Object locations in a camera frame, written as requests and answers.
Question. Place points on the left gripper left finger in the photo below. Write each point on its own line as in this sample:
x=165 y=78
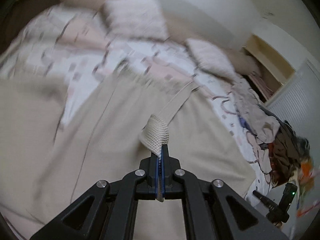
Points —
x=106 y=210

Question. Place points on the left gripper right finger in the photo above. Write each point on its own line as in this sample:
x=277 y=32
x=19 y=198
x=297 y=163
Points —
x=212 y=210

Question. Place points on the beige waffle pants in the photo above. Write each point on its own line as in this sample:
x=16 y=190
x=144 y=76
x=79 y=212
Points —
x=127 y=119

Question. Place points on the pile of unfolded clothes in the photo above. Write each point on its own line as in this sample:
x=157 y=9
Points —
x=280 y=151

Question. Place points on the folded beige waffle garment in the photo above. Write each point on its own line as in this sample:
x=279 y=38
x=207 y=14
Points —
x=31 y=110

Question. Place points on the small white fluffy pillow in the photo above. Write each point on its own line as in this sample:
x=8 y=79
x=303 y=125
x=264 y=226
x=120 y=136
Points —
x=211 y=59

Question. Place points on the wooden corner cabinet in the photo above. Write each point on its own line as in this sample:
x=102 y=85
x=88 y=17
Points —
x=274 y=70

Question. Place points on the bear print bed cover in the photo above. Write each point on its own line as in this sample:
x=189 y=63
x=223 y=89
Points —
x=75 y=43

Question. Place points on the long beige bolster blanket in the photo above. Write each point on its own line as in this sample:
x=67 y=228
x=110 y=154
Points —
x=187 y=21

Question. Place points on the large white fluffy pillow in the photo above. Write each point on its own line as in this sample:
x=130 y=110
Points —
x=136 y=19

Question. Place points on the black tripod camera stand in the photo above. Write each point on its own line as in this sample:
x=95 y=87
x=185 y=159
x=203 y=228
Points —
x=277 y=213

